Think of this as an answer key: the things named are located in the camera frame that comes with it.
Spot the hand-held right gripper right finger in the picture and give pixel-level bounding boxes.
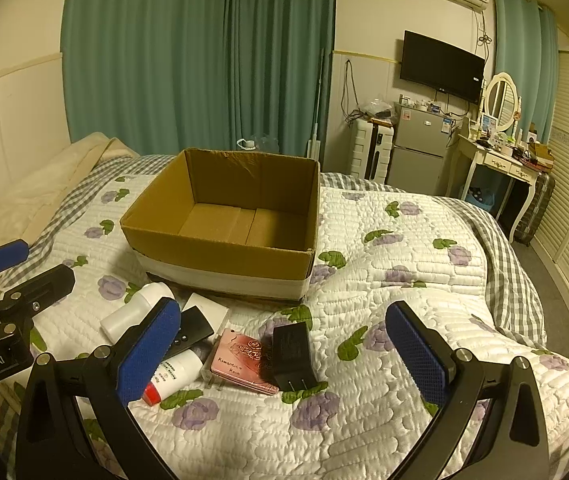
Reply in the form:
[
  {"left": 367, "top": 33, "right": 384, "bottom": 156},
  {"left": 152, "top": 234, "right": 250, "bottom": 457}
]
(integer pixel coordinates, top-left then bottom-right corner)
[{"left": 384, "top": 301, "right": 550, "bottom": 480}]

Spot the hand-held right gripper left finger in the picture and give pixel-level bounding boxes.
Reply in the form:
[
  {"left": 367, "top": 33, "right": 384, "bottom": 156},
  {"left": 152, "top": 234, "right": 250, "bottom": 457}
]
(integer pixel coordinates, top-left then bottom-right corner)
[{"left": 16, "top": 296, "right": 182, "bottom": 480}]

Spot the white tube with red cap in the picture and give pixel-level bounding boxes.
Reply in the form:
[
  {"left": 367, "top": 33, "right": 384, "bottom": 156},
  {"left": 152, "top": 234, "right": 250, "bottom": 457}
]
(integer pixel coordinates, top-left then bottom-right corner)
[{"left": 142, "top": 349, "right": 202, "bottom": 406}]

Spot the black remote control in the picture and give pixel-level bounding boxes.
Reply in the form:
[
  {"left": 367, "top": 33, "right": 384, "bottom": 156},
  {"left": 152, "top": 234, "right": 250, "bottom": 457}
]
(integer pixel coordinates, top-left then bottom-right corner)
[{"left": 172, "top": 305, "right": 214, "bottom": 351}]

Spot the white power adapter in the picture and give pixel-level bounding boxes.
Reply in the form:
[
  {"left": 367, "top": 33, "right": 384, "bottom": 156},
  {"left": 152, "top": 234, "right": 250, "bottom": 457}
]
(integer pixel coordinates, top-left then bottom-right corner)
[{"left": 183, "top": 292, "right": 230, "bottom": 331}]

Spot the pink rose-print box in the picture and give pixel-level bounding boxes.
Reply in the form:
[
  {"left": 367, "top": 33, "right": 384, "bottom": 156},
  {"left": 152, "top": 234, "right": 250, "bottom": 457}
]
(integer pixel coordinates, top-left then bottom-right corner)
[{"left": 209, "top": 327, "right": 280, "bottom": 395}]

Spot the brown cardboard box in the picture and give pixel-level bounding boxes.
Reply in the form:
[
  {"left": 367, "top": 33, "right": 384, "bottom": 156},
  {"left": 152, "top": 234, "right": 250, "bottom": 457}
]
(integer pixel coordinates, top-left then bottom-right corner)
[{"left": 120, "top": 148, "right": 321, "bottom": 302}]

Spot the black power adapter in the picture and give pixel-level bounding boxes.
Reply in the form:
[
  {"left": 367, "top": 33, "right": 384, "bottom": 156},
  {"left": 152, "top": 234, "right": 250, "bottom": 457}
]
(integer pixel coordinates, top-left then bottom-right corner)
[{"left": 270, "top": 321, "right": 319, "bottom": 394}]

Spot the beige blanket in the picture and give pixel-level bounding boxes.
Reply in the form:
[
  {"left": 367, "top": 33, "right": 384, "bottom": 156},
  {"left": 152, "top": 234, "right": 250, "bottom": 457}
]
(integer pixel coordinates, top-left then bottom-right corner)
[{"left": 0, "top": 132, "right": 140, "bottom": 256}]

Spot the white floral quilt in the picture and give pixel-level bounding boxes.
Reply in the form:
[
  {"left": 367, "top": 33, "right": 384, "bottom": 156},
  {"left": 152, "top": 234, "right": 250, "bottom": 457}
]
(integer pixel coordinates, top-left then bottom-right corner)
[{"left": 0, "top": 155, "right": 569, "bottom": 480}]

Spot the grey checkered bed sheet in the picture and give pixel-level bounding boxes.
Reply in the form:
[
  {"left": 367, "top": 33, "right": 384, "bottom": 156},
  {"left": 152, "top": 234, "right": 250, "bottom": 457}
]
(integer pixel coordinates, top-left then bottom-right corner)
[{"left": 14, "top": 152, "right": 547, "bottom": 341}]

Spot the blue plastic basket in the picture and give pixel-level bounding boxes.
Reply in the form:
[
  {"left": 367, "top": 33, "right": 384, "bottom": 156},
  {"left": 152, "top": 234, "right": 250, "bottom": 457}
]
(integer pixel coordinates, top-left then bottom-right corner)
[{"left": 464, "top": 187, "right": 497, "bottom": 211}]

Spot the dark suitcase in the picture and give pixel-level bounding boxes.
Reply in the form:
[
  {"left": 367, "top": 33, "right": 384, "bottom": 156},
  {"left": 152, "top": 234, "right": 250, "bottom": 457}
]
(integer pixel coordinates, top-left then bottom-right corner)
[{"left": 509, "top": 170, "right": 555, "bottom": 247}]

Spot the grey two-door fridge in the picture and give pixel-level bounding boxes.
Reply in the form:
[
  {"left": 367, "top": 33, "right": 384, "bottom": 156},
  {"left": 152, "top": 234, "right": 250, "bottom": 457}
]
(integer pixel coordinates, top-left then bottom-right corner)
[{"left": 387, "top": 102, "right": 452, "bottom": 196}]

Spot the white ribbed suitcase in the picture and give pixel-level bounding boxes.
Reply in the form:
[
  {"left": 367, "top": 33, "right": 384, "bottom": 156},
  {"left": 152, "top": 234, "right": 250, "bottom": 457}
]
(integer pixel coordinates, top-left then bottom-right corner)
[{"left": 349, "top": 117, "right": 395, "bottom": 183}]

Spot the white dressing table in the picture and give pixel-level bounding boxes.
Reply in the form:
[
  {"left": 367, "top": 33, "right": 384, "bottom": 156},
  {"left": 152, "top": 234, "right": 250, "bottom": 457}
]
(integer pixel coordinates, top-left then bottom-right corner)
[{"left": 457, "top": 132, "right": 540, "bottom": 241}]

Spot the clutter of cosmetics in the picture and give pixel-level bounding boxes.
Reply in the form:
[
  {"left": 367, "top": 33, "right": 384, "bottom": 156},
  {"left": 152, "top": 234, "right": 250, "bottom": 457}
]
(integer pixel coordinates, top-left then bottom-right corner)
[{"left": 469, "top": 115, "right": 555, "bottom": 168}]

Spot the white flat mop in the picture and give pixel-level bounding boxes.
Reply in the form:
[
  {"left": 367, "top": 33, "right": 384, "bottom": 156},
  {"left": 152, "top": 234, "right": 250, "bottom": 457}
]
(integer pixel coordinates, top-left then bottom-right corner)
[{"left": 307, "top": 47, "right": 326, "bottom": 161}]

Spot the clear water jug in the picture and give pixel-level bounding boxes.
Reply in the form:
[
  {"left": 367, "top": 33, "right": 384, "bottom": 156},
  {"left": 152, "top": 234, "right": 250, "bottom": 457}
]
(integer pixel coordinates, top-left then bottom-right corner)
[{"left": 237, "top": 135, "right": 280, "bottom": 153}]

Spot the row of small fridge-top items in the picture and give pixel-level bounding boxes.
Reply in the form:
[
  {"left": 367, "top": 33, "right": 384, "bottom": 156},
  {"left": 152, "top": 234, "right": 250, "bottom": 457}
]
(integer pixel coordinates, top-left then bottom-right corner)
[{"left": 398, "top": 94, "right": 450, "bottom": 113}]

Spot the clear plastic bag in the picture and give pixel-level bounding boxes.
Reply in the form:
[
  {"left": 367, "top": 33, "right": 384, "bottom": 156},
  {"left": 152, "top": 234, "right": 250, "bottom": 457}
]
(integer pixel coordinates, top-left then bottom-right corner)
[{"left": 357, "top": 97, "right": 395, "bottom": 121}]

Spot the wide green curtain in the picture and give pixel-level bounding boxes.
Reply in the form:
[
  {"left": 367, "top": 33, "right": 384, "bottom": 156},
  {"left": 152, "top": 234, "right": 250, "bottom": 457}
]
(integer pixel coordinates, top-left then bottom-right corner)
[{"left": 62, "top": 0, "right": 337, "bottom": 153}]

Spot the white oval mirror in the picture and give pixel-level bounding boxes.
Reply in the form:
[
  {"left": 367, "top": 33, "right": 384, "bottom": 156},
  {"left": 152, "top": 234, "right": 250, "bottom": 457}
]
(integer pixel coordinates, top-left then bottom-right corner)
[{"left": 481, "top": 72, "right": 521, "bottom": 131}]

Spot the narrow green curtain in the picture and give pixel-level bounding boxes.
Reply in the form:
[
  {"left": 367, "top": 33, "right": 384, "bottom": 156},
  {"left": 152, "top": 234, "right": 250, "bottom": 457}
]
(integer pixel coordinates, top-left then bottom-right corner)
[{"left": 493, "top": 0, "right": 560, "bottom": 141}]

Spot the black wall cable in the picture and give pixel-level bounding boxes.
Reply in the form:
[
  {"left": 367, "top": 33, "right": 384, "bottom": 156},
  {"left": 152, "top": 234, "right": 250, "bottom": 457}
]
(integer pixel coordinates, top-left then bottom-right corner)
[{"left": 341, "top": 60, "right": 360, "bottom": 126}]

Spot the black wall television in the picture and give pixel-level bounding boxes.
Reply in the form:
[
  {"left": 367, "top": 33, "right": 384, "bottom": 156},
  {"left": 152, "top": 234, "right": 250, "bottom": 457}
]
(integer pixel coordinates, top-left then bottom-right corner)
[{"left": 401, "top": 30, "right": 486, "bottom": 104}]

